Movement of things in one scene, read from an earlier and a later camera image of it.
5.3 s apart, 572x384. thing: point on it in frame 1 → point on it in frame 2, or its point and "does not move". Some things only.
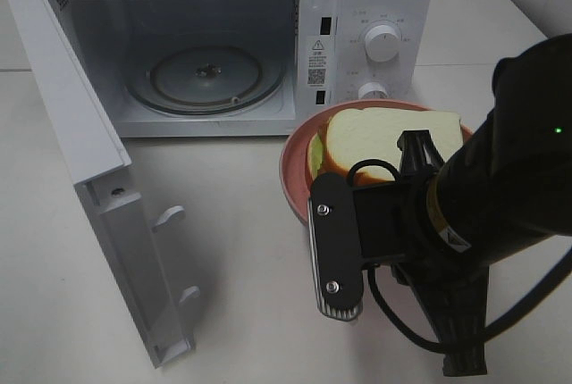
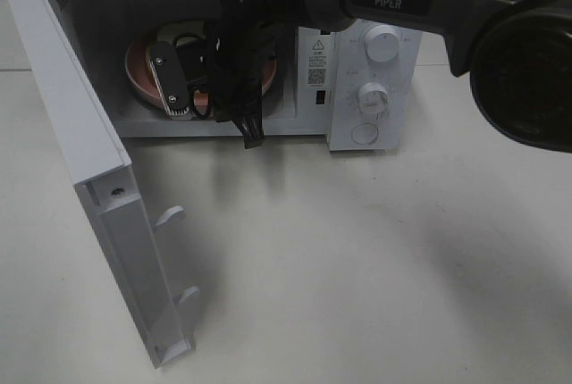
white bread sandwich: (352, 136) → (182, 33)
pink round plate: (294, 174) → (143, 78)
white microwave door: (125, 230) does not move
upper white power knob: (382, 43) does not move
